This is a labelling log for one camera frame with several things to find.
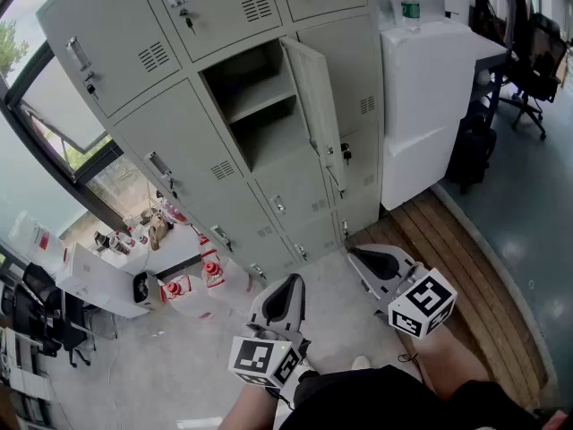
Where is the black swivel chair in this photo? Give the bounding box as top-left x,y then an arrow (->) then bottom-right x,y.
13,262 -> 98,369

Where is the thin black cord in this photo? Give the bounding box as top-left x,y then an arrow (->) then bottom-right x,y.
398,351 -> 438,393

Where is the grey locker door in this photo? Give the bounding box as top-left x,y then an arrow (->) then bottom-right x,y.
279,36 -> 348,194

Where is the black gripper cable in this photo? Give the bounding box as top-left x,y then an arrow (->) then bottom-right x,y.
266,385 -> 296,411

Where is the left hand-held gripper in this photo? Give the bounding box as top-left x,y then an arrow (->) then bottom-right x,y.
227,274 -> 314,393

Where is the dark hanging jacket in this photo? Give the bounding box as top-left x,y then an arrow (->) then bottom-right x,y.
474,0 -> 534,48

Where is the pink plastic bag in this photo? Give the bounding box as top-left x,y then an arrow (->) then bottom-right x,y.
160,199 -> 189,226

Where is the brown paper bag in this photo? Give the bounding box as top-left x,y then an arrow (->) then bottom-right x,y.
149,211 -> 171,251

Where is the person's black clothing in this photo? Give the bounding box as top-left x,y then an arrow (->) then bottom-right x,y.
279,365 -> 543,430

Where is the person's right forearm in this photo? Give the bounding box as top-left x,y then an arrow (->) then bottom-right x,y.
396,324 -> 493,400

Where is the clear water bottle green label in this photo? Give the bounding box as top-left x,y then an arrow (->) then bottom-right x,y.
399,0 -> 423,34

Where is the white foam box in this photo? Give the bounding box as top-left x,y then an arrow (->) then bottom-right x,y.
379,19 -> 483,145

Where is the black window frame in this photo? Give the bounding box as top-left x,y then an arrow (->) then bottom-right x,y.
0,38 -> 149,223

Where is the small white appliance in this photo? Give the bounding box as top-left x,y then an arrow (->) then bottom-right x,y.
133,271 -> 165,311

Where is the person's left forearm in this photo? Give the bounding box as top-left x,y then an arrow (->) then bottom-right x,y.
217,376 -> 296,430

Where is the flat white box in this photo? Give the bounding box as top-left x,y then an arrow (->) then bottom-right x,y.
56,242 -> 151,320

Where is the wooden slat platform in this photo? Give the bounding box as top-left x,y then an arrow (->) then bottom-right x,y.
346,188 -> 550,411

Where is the clear plastic bag red label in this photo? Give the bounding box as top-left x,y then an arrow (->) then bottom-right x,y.
8,211 -> 68,277

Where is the grey metal locker cabinet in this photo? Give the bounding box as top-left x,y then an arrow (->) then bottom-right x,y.
35,0 -> 386,281

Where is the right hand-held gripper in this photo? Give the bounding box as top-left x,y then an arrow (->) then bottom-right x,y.
347,244 -> 458,340

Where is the grey-edged white desk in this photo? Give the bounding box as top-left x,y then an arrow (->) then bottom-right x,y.
465,24 -> 510,129

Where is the black mesh office chair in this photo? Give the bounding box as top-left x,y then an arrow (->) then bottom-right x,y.
499,12 -> 569,142

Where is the black backpack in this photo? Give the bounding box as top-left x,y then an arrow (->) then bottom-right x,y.
447,114 -> 498,194

